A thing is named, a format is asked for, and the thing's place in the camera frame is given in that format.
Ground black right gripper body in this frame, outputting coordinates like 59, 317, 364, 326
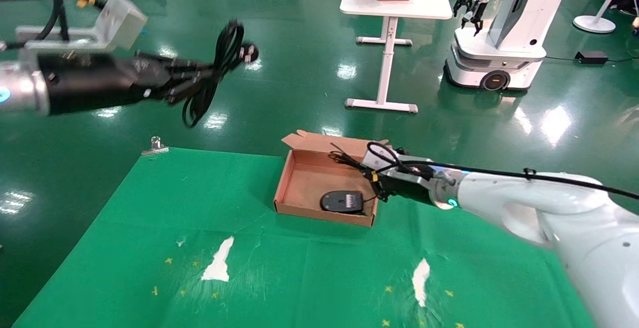
382, 173, 433, 204

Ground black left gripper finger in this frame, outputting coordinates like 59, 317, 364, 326
137, 54, 215, 76
145, 73, 213, 105

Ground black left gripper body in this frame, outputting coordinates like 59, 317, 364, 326
37, 52, 151, 116

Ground black computer mouse with cable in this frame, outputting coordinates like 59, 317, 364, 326
320, 142, 395, 217

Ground black power cable with plug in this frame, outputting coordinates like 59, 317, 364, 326
182, 18, 259, 129

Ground open brown cardboard box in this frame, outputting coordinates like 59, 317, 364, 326
273, 130, 393, 227

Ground metal binder clip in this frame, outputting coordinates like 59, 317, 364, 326
141, 137, 169, 157

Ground green table mat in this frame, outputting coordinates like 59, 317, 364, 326
12, 148, 595, 328

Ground white wheeled background robot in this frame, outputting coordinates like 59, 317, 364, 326
444, 0, 576, 92

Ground black power adapter brick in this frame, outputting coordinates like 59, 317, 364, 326
575, 51, 608, 65

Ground white floor stand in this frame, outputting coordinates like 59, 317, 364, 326
573, 0, 633, 34

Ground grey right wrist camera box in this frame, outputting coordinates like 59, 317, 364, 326
362, 148, 400, 173

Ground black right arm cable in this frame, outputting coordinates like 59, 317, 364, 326
367, 142, 639, 200

